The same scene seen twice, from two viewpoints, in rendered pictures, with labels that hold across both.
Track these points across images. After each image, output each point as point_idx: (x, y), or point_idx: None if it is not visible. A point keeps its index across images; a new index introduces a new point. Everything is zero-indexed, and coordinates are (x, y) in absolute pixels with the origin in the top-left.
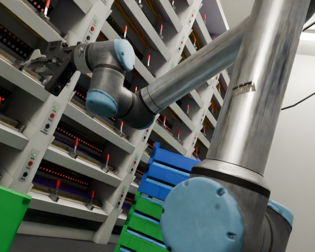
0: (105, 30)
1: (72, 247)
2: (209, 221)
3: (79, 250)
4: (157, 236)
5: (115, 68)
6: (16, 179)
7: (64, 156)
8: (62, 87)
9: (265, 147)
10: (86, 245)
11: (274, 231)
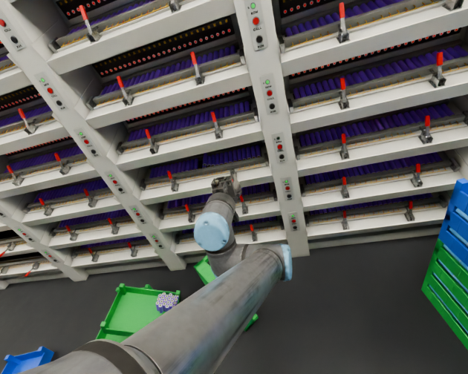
0: (293, 69)
1: (380, 262)
2: None
3: (385, 268)
4: (467, 309)
5: (207, 251)
6: (290, 231)
7: (330, 202)
8: (235, 217)
9: None
10: (413, 251)
11: None
